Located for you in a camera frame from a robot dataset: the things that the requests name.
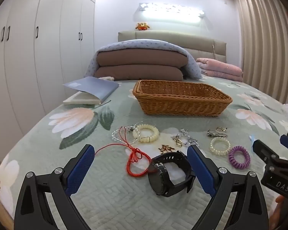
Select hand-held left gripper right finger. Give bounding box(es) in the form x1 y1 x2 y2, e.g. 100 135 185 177
187 144 270 230

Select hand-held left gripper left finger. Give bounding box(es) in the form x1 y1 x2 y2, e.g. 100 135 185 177
14 144 96 230

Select clear spiral hair tie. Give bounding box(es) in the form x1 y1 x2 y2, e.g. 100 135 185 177
210 137 231 156

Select purple spiral hair tie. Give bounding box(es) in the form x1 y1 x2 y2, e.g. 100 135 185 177
228 146 251 169

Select silver chain keychain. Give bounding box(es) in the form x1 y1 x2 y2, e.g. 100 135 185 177
171 129 198 148

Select black wrist watch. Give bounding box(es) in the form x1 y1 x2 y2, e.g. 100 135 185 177
147 150 196 197

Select red cord bracelet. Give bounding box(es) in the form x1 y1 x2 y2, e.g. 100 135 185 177
95 126 152 178

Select brown wicker basket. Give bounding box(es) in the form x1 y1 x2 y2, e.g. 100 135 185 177
132 80 233 118

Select person's right hand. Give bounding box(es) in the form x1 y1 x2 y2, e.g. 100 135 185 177
269 195 286 230

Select gold metal clasps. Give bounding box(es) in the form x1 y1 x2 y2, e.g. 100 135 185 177
206 127 228 138

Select small brown charm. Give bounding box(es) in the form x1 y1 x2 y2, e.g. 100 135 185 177
158 144 175 152

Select green floral bed sheet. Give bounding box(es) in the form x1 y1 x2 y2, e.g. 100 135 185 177
0 75 288 230

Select blue book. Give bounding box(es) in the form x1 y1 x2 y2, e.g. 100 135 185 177
62 77 120 105

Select folded pink blanket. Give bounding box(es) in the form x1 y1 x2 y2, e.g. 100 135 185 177
195 57 243 82

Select beige curtain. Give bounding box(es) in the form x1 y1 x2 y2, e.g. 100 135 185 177
230 0 288 101

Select white wardrobe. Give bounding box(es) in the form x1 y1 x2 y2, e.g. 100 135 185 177
0 0 98 154

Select folded brown and blue quilt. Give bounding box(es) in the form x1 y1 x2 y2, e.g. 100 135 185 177
84 41 203 81

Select beige padded headboard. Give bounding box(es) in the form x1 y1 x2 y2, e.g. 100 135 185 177
118 31 227 64

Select orange plush toy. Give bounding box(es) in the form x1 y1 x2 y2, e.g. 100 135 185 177
135 22 150 31

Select clear bead bracelet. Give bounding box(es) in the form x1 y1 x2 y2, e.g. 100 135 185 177
112 121 144 145

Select cream spiral hair tie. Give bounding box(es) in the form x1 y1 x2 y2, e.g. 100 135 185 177
132 124 159 144

